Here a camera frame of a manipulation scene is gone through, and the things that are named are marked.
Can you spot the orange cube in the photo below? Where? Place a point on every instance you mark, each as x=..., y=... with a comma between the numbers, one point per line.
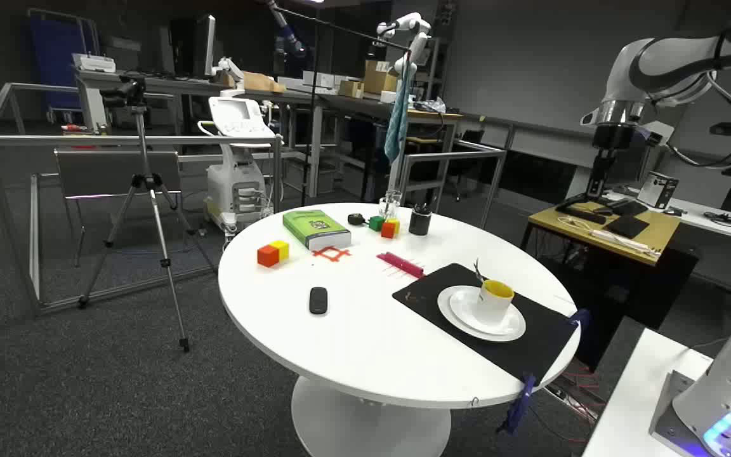
x=388, y=230

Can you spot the large white plate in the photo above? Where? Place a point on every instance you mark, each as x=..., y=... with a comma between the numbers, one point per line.
x=457, y=309

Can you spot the black small object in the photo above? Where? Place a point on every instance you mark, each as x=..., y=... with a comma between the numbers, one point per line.
x=355, y=219

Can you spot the metal frame table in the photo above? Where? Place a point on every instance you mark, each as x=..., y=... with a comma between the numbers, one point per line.
x=29, y=265

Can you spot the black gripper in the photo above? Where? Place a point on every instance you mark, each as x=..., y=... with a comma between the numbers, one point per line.
x=614, y=159

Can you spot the green book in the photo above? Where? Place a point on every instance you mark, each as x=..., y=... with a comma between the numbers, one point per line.
x=314, y=230

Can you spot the magenta comb block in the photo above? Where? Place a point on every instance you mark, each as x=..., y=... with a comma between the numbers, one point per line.
x=410, y=267

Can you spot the orange lattice piece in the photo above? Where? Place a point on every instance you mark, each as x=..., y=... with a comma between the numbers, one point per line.
x=330, y=253

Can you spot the blue table clamp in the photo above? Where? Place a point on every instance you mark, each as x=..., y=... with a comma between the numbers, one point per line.
x=517, y=407
x=561, y=329

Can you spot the green cube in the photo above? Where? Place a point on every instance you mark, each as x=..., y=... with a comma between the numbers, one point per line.
x=377, y=221

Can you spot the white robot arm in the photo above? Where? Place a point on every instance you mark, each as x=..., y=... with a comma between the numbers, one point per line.
x=661, y=72

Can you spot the teal hanging cloth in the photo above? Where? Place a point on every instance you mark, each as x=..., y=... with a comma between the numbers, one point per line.
x=396, y=121

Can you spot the white cup yellow inside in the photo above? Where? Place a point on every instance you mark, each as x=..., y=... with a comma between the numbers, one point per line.
x=493, y=300

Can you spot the white medical cart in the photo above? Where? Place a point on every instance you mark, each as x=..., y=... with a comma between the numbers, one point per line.
x=237, y=190

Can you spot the wooden side table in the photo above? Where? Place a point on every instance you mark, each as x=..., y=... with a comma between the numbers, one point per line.
x=614, y=265

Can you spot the black computer mouse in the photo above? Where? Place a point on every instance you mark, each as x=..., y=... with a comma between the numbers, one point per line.
x=318, y=300

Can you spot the red yellow cube pair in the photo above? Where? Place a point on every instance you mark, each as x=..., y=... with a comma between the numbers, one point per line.
x=271, y=256

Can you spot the dark pen holder cup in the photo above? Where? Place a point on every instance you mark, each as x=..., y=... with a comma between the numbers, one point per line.
x=420, y=219

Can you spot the round white table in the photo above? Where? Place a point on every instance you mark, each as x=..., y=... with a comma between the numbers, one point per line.
x=374, y=379

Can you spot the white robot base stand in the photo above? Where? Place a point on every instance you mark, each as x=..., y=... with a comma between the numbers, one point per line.
x=667, y=403

